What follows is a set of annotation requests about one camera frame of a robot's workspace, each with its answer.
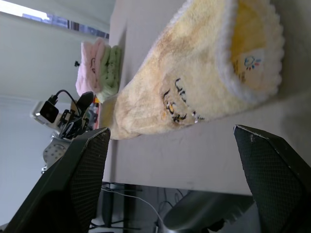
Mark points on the small black wall fixture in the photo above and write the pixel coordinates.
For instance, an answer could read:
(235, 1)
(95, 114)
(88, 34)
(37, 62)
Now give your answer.
(77, 63)

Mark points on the window strip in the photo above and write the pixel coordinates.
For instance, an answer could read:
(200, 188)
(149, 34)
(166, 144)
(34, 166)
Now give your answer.
(60, 23)

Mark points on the folded green towel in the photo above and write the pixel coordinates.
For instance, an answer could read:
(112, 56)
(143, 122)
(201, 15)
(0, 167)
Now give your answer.
(110, 72)

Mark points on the folded pink towel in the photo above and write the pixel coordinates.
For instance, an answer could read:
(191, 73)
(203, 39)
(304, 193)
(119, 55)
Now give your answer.
(88, 70)

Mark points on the yellow embroidered towel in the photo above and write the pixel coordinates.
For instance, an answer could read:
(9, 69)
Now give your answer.
(194, 72)

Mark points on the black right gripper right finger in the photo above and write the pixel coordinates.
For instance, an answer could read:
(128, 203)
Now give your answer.
(274, 179)

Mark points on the silver robot body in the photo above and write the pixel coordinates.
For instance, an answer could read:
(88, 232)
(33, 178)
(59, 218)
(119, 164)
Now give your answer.
(206, 211)

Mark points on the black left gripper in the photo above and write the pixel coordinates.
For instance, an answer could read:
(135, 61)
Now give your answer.
(71, 125)

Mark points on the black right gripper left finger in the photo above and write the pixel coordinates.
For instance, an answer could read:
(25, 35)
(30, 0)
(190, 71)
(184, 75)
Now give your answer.
(60, 184)

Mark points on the black table leg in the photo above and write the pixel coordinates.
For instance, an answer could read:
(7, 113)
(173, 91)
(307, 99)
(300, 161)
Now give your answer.
(128, 206)

